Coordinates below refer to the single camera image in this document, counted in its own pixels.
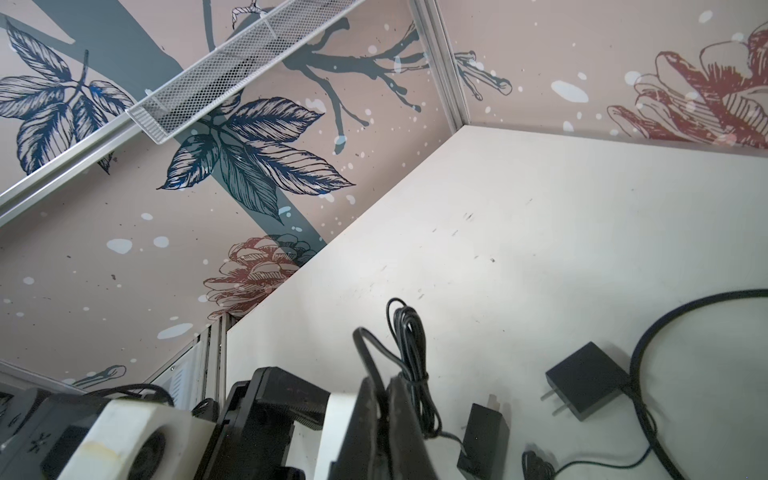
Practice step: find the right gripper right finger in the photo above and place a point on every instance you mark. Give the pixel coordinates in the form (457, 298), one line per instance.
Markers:
(408, 457)

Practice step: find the black power adapter with cord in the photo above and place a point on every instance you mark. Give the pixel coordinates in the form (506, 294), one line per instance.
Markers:
(484, 445)

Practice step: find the white wire mesh shelf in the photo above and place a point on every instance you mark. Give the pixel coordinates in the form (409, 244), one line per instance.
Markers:
(230, 67)

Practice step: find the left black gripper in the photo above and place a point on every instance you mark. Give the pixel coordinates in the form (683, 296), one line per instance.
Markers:
(252, 436)

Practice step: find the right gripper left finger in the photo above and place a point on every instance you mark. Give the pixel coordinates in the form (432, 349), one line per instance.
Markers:
(349, 445)

